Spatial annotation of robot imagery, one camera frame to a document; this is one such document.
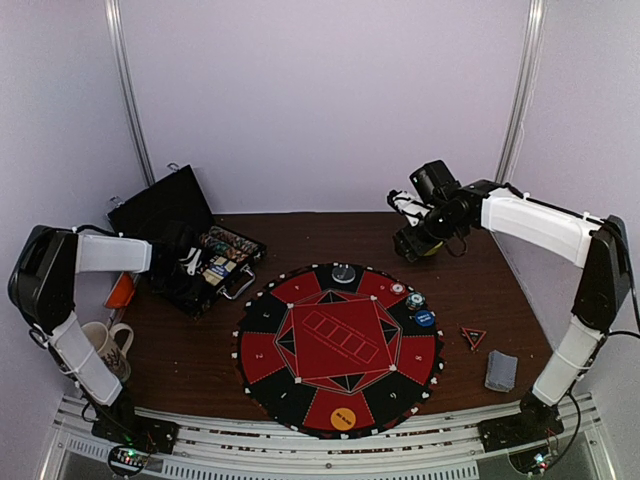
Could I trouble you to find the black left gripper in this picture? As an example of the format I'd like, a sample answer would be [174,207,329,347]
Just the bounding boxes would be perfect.
[155,263,206,305]

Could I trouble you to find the red five poker chip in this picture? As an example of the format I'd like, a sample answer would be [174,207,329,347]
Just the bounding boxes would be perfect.
[390,282,406,295]

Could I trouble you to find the blue small blind button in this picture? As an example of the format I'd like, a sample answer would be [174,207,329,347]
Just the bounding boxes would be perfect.
[414,310,435,327]

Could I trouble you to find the grey playing card deck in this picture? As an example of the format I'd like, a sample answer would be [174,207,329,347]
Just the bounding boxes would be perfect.
[484,350,518,393]

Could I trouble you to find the orange big blind button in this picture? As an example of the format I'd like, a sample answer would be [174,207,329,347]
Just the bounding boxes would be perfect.
[330,407,357,431]

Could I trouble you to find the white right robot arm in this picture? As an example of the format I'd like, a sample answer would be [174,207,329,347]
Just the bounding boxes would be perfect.
[386,160,639,442]

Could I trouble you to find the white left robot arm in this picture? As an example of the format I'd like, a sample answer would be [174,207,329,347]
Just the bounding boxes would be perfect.
[7,222,205,444]

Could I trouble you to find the blue texas holdem card box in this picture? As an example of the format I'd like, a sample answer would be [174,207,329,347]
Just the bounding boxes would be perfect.
[202,256,237,286]

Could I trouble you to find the black poker chip case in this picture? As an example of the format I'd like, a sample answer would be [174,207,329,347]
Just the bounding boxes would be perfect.
[108,165,267,320]

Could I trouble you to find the green plastic bowl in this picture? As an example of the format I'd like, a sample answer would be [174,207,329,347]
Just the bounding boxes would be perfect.
[424,242,444,256]

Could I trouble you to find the orange plastic bowl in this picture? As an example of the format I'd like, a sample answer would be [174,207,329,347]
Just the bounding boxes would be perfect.
[104,272,135,309]

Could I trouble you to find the top row poker chips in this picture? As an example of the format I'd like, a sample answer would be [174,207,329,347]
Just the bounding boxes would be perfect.
[199,226,261,262]

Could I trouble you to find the white ceramic mug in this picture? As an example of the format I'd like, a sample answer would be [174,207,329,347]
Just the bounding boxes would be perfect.
[81,322,134,384]

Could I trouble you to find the red black triangle token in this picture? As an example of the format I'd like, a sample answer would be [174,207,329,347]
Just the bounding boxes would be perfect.
[460,327,487,351]

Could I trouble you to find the round red black poker mat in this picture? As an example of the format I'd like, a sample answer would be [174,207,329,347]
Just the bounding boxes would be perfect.
[231,262,445,440]

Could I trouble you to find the right aluminium corner post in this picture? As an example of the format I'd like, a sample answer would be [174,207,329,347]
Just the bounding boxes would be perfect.
[495,0,546,184]

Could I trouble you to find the aluminium corner post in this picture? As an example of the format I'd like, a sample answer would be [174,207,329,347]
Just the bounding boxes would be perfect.
[104,0,155,187]
[495,0,546,184]

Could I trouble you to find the aluminium front rail frame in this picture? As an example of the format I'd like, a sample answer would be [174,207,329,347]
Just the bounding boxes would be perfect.
[37,395,620,479]

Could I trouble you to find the left aluminium corner post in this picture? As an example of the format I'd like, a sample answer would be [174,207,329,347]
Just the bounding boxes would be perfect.
[104,0,155,187]

